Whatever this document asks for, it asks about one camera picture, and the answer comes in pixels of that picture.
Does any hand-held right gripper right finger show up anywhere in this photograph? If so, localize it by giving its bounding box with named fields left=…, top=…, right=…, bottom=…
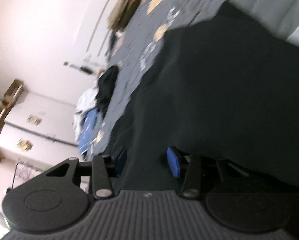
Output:
left=166, top=146, right=250, bottom=200

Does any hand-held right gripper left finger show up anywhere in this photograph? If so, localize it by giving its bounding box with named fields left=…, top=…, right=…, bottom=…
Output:
left=45, top=146, right=128, bottom=201

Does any black sweatshirt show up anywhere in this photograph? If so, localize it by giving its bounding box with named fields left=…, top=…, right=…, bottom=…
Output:
left=114, top=2, right=299, bottom=240

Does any black clothes rack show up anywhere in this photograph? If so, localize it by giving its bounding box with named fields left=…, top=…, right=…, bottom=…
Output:
left=11, top=161, right=46, bottom=191

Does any blue printed pillow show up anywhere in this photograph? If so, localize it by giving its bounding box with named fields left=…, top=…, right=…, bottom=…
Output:
left=78, top=109, right=99, bottom=157

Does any light grey hoodie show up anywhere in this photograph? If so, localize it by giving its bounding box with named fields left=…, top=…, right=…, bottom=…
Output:
left=73, top=86, right=100, bottom=140

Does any crumpled black garment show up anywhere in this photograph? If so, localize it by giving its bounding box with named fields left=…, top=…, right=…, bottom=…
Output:
left=96, top=65, right=119, bottom=118

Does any white wardrobe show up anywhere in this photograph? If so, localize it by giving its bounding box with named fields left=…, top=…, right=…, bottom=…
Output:
left=0, top=91, right=80, bottom=169

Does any mouse sticker with bow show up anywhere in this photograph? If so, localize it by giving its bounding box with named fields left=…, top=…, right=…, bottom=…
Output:
left=27, top=115, right=42, bottom=125

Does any mouse sticker with red book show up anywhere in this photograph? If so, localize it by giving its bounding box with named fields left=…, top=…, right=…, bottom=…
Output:
left=17, top=139, right=32, bottom=152

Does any black handheld vacuum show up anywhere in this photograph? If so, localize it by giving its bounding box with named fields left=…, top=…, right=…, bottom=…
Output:
left=63, top=61, right=100, bottom=75

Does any white headboard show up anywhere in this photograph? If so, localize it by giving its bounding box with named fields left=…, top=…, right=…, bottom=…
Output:
left=86, top=0, right=130, bottom=63

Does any grey quilted bedspread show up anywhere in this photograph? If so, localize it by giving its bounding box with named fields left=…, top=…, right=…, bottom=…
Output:
left=89, top=0, right=299, bottom=160

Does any folded khaki blanket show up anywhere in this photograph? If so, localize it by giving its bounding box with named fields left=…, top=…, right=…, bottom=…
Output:
left=106, top=0, right=143, bottom=32

